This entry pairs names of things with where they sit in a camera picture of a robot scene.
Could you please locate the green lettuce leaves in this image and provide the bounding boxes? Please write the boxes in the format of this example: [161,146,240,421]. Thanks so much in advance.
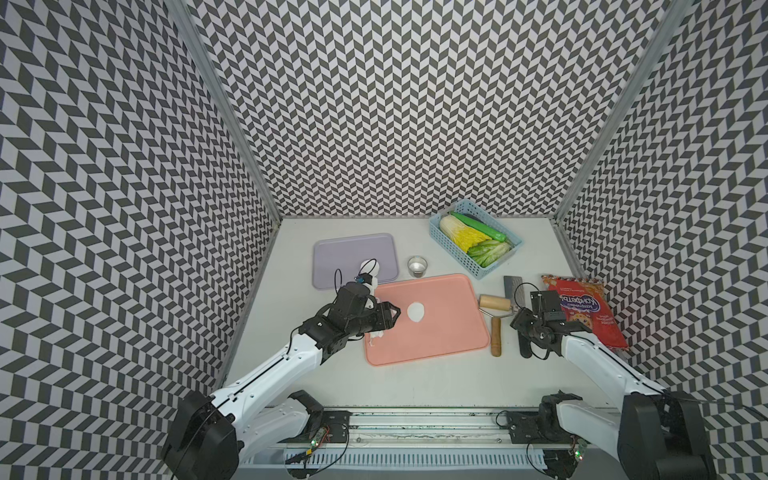
[467,239,511,268]

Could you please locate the metal rectangular dough scraper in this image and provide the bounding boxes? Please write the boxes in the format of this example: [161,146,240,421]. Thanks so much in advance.
[503,276,532,359]

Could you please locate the purple plastic tray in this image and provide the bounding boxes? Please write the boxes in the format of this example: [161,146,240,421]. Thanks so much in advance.
[312,233,399,290]

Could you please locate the white dough piece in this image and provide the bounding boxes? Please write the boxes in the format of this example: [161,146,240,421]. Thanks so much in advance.
[367,330,384,345]

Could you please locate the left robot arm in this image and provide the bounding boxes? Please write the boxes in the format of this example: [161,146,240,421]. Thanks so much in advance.
[160,274,401,479]

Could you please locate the metal base rail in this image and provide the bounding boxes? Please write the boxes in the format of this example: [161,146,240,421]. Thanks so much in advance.
[179,407,667,475]

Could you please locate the yellow napa cabbage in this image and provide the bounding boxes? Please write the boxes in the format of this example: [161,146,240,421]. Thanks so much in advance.
[439,214,490,253]

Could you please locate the round cut white wrapper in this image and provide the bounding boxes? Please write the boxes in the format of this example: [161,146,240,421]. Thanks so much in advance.
[407,302,425,323]

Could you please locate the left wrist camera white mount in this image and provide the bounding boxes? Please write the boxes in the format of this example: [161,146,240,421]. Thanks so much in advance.
[355,273,378,295]

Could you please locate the pink cutting board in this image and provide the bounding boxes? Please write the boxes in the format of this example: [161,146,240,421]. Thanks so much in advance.
[364,274,490,367]

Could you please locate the light blue perforated plastic basket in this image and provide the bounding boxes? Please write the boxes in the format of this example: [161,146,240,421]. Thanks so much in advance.
[429,199,523,279]

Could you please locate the wooden rolling pin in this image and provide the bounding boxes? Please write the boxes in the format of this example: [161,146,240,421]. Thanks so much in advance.
[478,295,515,357]

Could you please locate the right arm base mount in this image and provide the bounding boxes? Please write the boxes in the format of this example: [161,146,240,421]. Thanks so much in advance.
[494,391,583,446]

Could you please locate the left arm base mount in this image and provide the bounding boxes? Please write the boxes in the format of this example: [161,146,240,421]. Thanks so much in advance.
[278,390,351,444]

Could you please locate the red snack bag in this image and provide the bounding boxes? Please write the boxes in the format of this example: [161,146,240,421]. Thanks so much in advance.
[541,275,628,350]

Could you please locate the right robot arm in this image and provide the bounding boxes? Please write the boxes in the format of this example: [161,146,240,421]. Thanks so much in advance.
[506,290,717,479]

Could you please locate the stack of white dumpling wrappers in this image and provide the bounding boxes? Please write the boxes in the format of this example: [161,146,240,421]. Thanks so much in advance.
[358,258,380,277]

